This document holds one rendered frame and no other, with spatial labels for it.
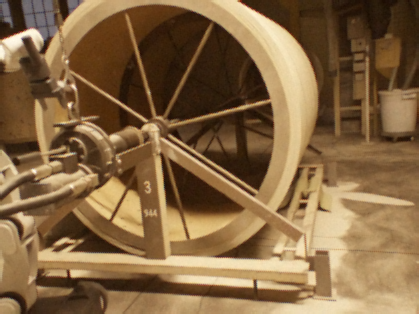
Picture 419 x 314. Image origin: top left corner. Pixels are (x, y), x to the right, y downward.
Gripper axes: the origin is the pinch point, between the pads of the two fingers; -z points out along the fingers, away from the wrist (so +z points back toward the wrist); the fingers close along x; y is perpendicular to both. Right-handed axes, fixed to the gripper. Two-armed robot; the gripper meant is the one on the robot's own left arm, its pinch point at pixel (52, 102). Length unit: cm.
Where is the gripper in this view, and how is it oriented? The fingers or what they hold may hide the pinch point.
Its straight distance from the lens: 178.9
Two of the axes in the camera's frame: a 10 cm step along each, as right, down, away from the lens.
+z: -2.1, -8.0, -5.6
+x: 9.5, -0.3, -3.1
